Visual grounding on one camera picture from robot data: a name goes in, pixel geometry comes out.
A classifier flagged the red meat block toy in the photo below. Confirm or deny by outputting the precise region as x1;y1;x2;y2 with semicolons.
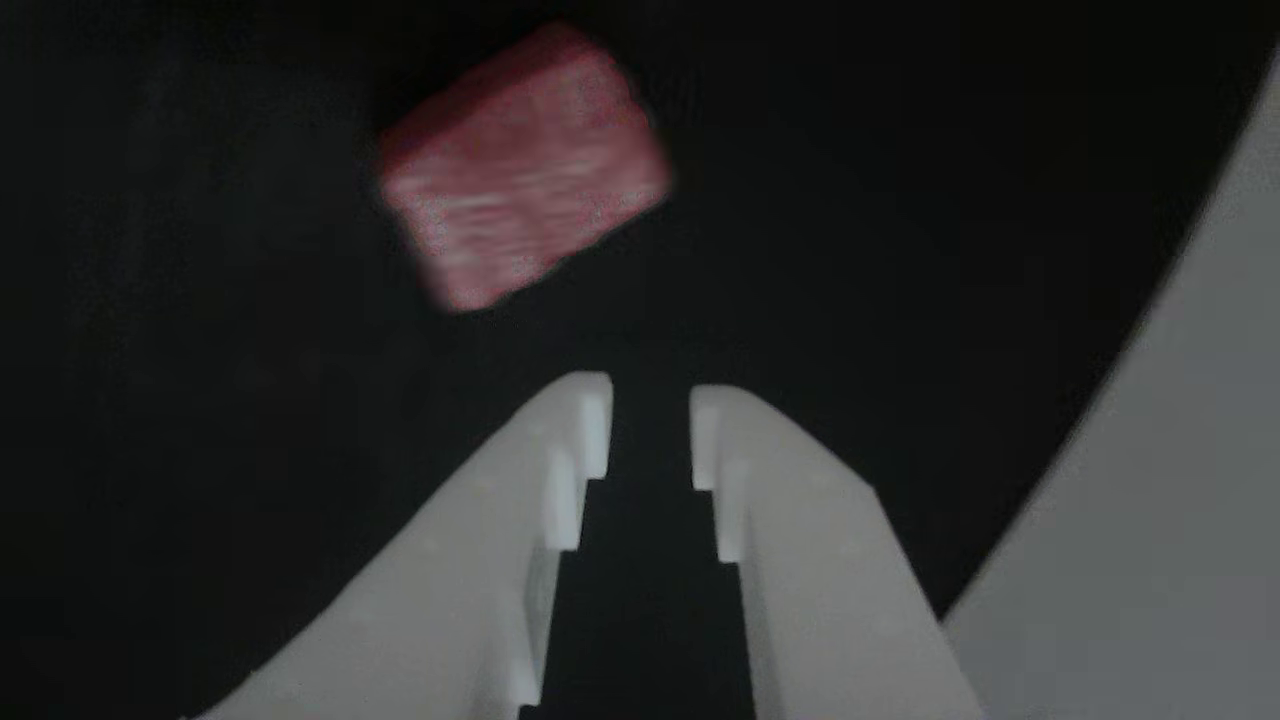
375;22;677;316

